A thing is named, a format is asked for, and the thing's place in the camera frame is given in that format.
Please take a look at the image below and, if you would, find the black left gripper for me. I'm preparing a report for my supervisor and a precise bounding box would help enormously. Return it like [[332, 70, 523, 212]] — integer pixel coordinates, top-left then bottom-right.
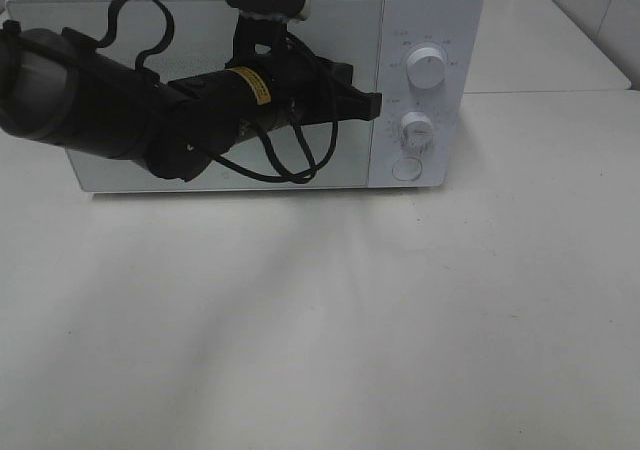
[[232, 14, 382, 125]]

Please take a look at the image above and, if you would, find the white microwave door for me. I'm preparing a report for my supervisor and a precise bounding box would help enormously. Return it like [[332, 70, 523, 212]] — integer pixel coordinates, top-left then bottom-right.
[[8, 0, 381, 193]]

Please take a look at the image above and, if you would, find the round white door button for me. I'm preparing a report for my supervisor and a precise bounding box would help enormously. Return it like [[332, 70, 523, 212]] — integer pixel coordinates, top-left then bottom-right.
[[392, 157, 422, 182]]

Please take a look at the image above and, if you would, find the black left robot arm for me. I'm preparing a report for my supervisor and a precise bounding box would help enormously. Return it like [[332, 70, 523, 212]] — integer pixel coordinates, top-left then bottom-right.
[[1, 18, 382, 184]]

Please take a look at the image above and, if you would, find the white upper power knob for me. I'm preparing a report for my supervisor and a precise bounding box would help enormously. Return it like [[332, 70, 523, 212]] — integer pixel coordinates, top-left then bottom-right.
[[405, 42, 447, 90]]

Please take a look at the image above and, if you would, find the white microwave oven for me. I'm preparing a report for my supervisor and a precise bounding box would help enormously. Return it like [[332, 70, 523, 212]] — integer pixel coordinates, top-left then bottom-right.
[[6, 0, 483, 191]]

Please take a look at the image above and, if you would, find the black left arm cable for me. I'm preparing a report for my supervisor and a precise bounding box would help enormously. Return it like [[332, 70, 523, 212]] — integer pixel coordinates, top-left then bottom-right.
[[97, 0, 341, 185]]

